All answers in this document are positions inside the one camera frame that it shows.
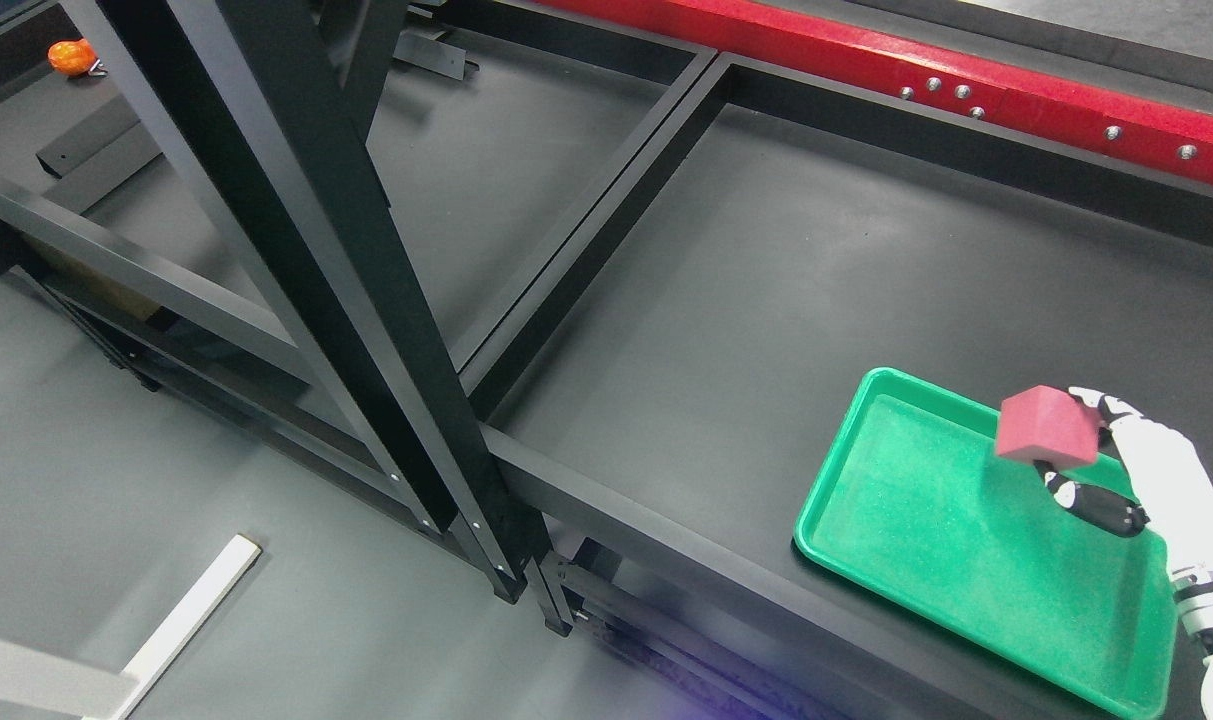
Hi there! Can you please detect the black metal shelf left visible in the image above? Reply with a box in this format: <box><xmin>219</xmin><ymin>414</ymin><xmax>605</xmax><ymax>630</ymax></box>
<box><xmin>0</xmin><ymin>0</ymin><xmax>557</xmax><ymax>606</ymax></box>

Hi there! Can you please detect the pink foam block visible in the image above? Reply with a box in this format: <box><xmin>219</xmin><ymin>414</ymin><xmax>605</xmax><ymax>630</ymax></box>
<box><xmin>993</xmin><ymin>385</ymin><xmax>1103</xmax><ymax>469</ymax></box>

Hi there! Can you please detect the black metal shelf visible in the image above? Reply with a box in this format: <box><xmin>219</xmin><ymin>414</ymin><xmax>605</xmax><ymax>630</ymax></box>
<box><xmin>368</xmin><ymin>1</ymin><xmax>1213</xmax><ymax>719</ymax></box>
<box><xmin>0</xmin><ymin>0</ymin><xmax>557</xmax><ymax>606</ymax></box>

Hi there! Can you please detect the orange ball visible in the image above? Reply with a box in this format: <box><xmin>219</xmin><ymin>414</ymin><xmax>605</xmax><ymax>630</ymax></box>
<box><xmin>45</xmin><ymin>38</ymin><xmax>99</xmax><ymax>78</ymax></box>

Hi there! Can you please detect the green plastic tray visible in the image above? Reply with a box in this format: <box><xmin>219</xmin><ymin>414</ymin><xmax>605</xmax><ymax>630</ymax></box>
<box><xmin>793</xmin><ymin>366</ymin><xmax>1177</xmax><ymax>719</ymax></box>

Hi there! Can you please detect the black metal shelf right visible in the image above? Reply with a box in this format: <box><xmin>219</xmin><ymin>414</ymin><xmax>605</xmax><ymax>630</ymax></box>
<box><xmin>368</xmin><ymin>1</ymin><xmax>1213</xmax><ymax>719</ymax></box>

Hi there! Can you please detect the white desk with T-leg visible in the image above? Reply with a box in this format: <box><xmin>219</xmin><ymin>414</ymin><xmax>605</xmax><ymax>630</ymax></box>
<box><xmin>0</xmin><ymin>370</ymin><xmax>263</xmax><ymax>720</ymax></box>

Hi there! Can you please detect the red metal beam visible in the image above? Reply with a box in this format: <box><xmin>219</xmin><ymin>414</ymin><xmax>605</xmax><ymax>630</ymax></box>
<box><xmin>559</xmin><ymin>1</ymin><xmax>1213</xmax><ymax>184</ymax></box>

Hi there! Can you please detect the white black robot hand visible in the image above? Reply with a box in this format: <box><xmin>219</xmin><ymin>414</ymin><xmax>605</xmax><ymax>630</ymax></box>
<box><xmin>1033</xmin><ymin>385</ymin><xmax>1213</xmax><ymax>594</ymax></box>

